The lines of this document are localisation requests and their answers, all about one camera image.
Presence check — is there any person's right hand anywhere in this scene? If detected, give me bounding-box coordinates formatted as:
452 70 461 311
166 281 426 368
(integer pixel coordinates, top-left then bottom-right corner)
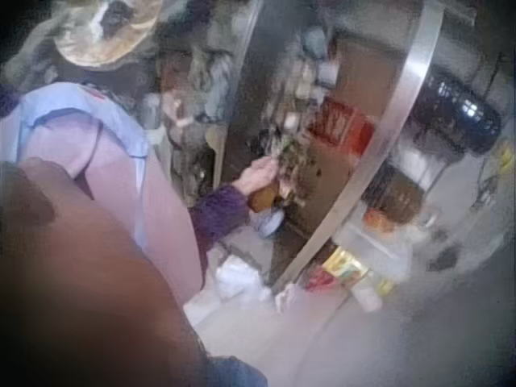
231 156 282 196

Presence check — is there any bunch of green leafy herbs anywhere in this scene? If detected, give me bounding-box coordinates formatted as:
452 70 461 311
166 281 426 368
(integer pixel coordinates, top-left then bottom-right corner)
272 133 312 201

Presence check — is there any brown jar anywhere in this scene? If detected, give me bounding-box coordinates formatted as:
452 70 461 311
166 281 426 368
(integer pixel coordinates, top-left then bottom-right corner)
248 181 283 212

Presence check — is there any blue and white bowl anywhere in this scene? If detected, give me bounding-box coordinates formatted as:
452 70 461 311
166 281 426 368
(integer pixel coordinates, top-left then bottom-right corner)
248 208 285 239

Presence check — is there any red box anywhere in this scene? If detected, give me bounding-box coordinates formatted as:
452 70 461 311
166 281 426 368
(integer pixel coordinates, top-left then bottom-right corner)
307 98 374 152

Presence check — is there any yellow green packet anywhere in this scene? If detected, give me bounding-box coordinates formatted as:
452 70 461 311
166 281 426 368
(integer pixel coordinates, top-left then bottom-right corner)
320 247 369 285

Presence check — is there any curved steel rim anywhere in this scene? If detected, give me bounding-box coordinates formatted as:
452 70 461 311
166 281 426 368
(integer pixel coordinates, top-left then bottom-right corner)
267 0 445 292

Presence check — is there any clear plastic container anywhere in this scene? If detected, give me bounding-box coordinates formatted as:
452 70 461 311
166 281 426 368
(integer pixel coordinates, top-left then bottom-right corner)
340 222 414 285

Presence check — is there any white plastic bottle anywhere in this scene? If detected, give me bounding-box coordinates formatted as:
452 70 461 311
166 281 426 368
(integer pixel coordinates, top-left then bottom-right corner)
349 277 383 313

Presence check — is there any black round appliance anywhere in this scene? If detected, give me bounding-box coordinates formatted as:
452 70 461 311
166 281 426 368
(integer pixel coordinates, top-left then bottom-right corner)
404 72 503 156

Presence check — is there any round woven tray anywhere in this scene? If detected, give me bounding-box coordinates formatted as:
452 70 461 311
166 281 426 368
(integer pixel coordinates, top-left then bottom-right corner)
52 0 164 70

